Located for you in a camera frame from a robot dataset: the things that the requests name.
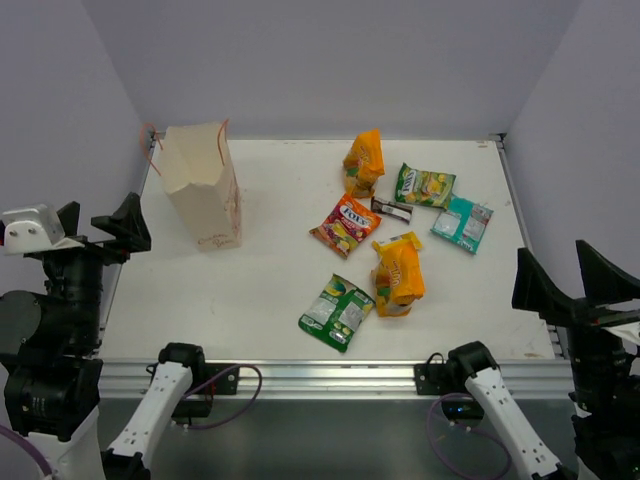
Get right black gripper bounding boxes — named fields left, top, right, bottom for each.
left=516, top=237, right=640, bottom=417

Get white paper bag orange handles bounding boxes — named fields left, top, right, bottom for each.
left=139, top=120, right=242, bottom=252

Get teal snack packet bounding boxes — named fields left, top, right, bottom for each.
left=430, top=195, right=494, bottom=255

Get orange gummy packet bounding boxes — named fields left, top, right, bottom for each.
left=371, top=231, right=426, bottom=317

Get green yellow candy packet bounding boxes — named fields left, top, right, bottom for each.
left=394, top=163, right=456, bottom=209

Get brown chocolate bar wrapper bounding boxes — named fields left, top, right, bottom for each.
left=370, top=197, right=413, bottom=224

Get colourful candy packet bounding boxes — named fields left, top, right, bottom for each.
left=309, top=194, right=381, bottom=259

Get green white snack packet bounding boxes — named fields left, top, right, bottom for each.
left=298, top=274, right=375, bottom=353

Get orange cocoaland snack packet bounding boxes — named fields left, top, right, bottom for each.
left=343, top=129, right=385, bottom=198

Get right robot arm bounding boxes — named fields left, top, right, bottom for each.
left=444, top=240, right=639, bottom=479

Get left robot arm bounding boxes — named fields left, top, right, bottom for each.
left=1, top=193, right=208, bottom=479

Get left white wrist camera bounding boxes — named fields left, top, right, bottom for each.
left=1, top=203, right=84, bottom=255

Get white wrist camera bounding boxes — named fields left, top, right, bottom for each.
left=605, top=321, right=640, bottom=346
left=1, top=203, right=84, bottom=255

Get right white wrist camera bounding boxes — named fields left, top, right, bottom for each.
left=605, top=321, right=640, bottom=346

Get aluminium mounting rail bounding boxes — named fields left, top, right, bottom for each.
left=99, top=360, right=573, bottom=400

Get right black base bracket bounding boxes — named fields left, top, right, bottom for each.
left=413, top=352, right=484, bottom=427

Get black base bracket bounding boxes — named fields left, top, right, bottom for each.
left=136, top=360, right=239, bottom=434
left=413, top=352, right=484, bottom=427

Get left black base bracket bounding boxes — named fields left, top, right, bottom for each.
left=136, top=360, right=239, bottom=434

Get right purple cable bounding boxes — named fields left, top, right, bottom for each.
left=426, top=392, right=514, bottom=480

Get purple cable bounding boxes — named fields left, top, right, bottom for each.
left=426, top=392, right=514, bottom=480
left=0, top=363, right=264, bottom=480

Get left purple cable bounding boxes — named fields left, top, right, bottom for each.
left=0, top=363, right=264, bottom=480

